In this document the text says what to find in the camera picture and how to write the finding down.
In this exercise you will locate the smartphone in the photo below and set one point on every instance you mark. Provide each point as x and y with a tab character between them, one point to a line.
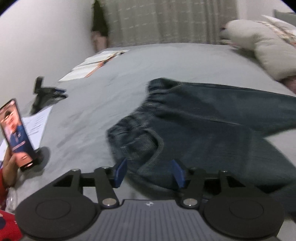
16	129

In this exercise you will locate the white paper sheet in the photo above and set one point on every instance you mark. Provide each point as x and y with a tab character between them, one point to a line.
37	125

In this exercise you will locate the black phone stand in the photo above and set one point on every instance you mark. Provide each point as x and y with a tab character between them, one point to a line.
42	155

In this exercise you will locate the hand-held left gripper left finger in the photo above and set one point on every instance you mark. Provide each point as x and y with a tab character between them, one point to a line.
120	172

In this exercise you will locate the grey folded duvet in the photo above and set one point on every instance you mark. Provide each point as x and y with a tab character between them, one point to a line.
266	53

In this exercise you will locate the grey star print curtain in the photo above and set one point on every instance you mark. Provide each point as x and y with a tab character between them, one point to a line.
173	20

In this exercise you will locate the dark grey headboard cushion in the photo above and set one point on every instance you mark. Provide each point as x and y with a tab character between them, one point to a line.
285	14

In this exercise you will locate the pink hanging garment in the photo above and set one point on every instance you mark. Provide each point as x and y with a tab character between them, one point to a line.
99	42

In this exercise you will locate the pink blanket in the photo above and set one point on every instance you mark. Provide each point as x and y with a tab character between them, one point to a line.
291	85

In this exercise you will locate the small black tripod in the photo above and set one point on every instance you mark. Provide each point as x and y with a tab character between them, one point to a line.
44	97

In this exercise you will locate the open book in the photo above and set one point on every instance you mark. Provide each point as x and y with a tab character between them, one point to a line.
92	63

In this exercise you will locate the floral patterned cloth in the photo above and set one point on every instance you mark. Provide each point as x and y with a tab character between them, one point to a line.
282	30

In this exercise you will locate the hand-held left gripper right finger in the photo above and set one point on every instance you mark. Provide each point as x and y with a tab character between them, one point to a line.
178	173

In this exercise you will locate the dark hanging garment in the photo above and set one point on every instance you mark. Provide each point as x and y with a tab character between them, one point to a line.
99	18

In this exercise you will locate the dark blue denim jeans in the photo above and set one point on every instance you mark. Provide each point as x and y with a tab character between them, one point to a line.
208	115

